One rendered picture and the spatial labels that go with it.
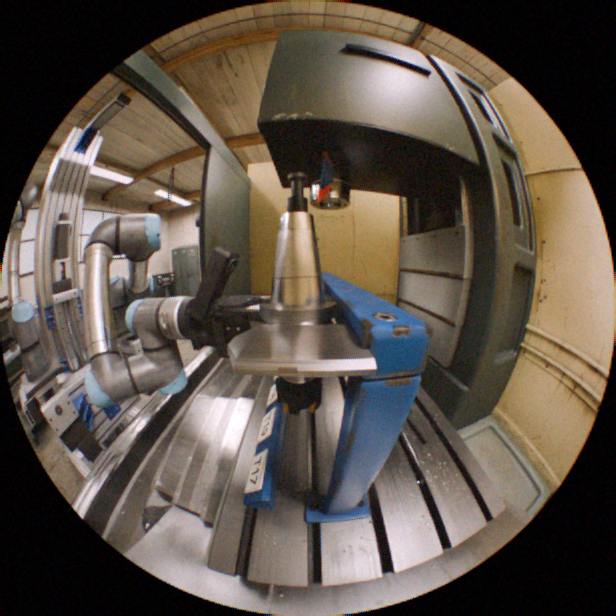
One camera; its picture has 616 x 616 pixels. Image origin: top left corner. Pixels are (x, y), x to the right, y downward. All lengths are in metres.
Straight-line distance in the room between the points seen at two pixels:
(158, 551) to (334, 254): 1.98
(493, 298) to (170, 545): 1.06
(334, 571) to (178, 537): 0.37
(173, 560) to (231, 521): 0.26
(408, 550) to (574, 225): 0.99
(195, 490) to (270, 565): 0.35
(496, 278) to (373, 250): 1.35
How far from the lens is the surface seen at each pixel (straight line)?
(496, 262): 0.67
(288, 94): 0.59
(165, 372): 0.39
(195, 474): 0.65
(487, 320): 0.68
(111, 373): 0.40
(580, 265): 0.92
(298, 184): 0.15
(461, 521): 0.44
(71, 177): 1.16
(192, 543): 0.58
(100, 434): 0.98
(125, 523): 0.79
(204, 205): 1.11
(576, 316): 0.92
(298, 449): 0.42
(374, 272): 1.82
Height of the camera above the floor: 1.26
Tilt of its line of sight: 14 degrees down
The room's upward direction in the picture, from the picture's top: straight up
